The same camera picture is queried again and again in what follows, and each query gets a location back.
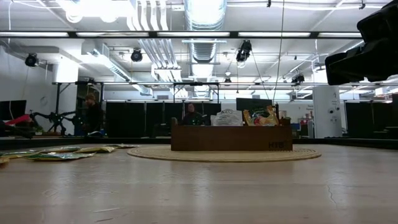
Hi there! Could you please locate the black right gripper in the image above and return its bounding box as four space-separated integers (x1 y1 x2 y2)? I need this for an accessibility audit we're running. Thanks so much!
325 30 398 86

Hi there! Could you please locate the white orange tea bag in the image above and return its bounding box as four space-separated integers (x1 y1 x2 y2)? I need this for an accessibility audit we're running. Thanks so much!
210 108 244 127

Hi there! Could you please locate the brown wooden tea organizer box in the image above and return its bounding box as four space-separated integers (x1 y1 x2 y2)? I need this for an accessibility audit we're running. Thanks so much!
170 117 294 152

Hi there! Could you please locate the plain yellow tea bag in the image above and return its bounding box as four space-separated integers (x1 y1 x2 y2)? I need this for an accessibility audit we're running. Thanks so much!
75 146 116 154

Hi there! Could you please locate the cluttered equipment shelf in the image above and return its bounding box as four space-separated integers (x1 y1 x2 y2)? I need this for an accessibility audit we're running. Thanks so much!
297 110 314 139

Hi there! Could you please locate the round woven straw placemat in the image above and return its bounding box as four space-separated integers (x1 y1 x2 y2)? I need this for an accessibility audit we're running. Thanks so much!
126 144 323 163

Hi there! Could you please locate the person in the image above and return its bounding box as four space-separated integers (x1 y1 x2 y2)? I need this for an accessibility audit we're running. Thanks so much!
83 93 106 137
181 102 206 126

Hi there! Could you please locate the red fabric object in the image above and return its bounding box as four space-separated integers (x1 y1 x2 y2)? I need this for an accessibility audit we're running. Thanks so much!
4 114 32 127

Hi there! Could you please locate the black partition wall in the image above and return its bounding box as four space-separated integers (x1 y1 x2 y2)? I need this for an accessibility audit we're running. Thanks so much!
345 101 394 138
105 101 223 138

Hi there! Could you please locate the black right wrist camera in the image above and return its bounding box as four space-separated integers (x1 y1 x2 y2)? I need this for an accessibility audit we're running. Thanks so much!
356 0 398 43

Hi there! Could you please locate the thin hanging cable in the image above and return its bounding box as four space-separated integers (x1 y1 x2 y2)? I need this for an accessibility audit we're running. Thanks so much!
272 0 285 105

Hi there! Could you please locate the black metal table frame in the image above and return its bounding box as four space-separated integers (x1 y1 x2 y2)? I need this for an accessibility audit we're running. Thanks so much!
0 135 398 151

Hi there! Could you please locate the black wall screen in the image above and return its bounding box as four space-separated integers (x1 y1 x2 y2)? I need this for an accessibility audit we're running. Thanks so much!
0 100 27 121

